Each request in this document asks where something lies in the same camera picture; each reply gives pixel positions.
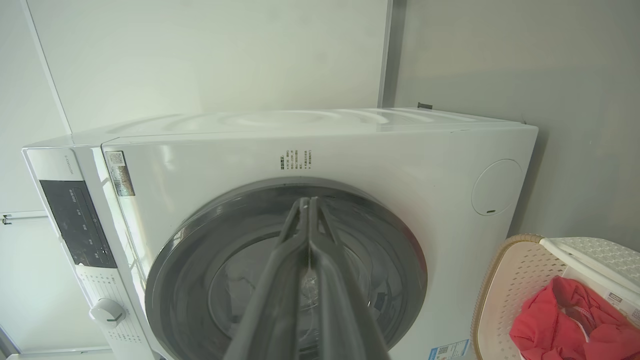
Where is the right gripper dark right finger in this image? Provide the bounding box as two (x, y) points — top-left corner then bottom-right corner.
(309, 197), (392, 360)

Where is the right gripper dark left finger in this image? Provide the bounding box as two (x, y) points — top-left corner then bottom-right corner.
(225, 197), (311, 360)

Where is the cream perforated laundry basket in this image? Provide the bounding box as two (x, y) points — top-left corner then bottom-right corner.
(471, 233), (640, 360)

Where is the round black washing machine door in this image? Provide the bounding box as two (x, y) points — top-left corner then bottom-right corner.
(145, 176), (428, 360)

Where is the blue energy label sticker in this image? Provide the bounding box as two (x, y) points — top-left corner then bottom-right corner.
(431, 339), (471, 360)

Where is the small printed text label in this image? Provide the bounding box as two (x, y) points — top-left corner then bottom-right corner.
(280, 148), (313, 172)

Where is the white front-load washing machine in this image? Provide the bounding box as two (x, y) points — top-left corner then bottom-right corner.
(21, 107), (539, 360)

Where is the white washer control knob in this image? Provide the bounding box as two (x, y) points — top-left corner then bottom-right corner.
(89, 298), (127, 329)

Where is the white round filter cover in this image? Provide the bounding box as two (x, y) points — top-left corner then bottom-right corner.
(471, 159), (523, 217)

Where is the red and white garment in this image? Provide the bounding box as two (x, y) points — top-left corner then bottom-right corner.
(509, 276), (640, 360)

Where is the silver rectangular sticker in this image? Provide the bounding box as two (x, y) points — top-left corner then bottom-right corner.
(105, 151), (136, 197)

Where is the black washer control panel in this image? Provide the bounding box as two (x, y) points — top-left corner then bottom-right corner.
(39, 179), (118, 269)

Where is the grey vertical wall strip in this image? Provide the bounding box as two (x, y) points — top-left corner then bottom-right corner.
(377, 0), (407, 108)

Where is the grey horizontal wall rail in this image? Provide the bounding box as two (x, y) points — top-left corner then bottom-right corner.
(0, 211), (48, 225)

